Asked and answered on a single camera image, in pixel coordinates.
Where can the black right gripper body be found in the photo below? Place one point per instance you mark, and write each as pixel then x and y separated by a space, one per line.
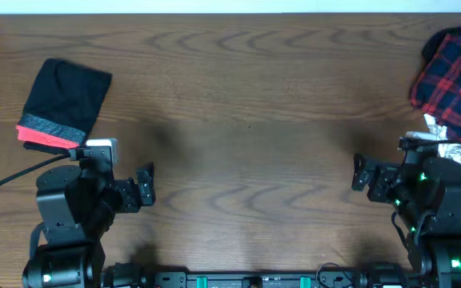
pixel 390 185

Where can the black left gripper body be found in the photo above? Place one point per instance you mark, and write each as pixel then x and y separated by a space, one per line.
pixel 129 201

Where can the black leggings red waistband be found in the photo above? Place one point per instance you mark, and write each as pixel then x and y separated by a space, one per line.
pixel 62 107

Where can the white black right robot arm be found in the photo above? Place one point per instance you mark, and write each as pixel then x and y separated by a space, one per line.
pixel 425 191

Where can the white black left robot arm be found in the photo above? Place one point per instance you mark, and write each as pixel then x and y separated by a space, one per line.
pixel 78 205

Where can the red navy plaid garment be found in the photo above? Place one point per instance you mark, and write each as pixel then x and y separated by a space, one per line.
pixel 437 89

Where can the black mounting rail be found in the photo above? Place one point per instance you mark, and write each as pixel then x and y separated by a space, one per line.
pixel 133 275

